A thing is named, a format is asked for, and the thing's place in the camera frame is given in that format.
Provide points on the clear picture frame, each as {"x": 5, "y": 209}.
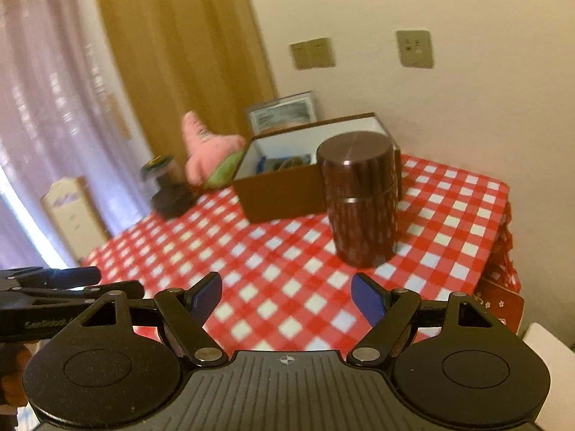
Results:
{"x": 280, "y": 114}

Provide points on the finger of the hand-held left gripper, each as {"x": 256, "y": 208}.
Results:
{"x": 67, "y": 275}
{"x": 117, "y": 289}

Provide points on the white wooden chair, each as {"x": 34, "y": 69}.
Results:
{"x": 72, "y": 215}

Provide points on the sheer lilac curtain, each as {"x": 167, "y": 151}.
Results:
{"x": 54, "y": 98}

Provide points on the beige wall outlet plate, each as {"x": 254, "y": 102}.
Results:
{"x": 414, "y": 49}

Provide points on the wooden door panel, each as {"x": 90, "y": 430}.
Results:
{"x": 179, "y": 54}

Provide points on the red paper bag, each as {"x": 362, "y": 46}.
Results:
{"x": 503, "y": 305}

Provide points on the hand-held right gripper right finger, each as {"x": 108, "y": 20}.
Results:
{"x": 366, "y": 298}

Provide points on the beige wall socket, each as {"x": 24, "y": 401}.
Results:
{"x": 323, "y": 53}
{"x": 302, "y": 56}

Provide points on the glass jar with dark base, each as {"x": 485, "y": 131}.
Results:
{"x": 168, "y": 193}

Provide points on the red white checkered tablecloth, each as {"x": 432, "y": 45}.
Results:
{"x": 292, "y": 256}

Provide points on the white stool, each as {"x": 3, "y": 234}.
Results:
{"x": 548, "y": 336}

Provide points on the brown cardboard box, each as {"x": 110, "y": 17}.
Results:
{"x": 278, "y": 197}

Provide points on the pink starfish plush toy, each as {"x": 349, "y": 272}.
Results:
{"x": 206, "y": 152}

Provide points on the brown cylindrical canister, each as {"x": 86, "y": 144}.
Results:
{"x": 359, "y": 206}

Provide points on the person's left hand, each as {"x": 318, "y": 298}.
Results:
{"x": 11, "y": 386}

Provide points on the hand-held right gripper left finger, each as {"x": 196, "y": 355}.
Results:
{"x": 209, "y": 294}

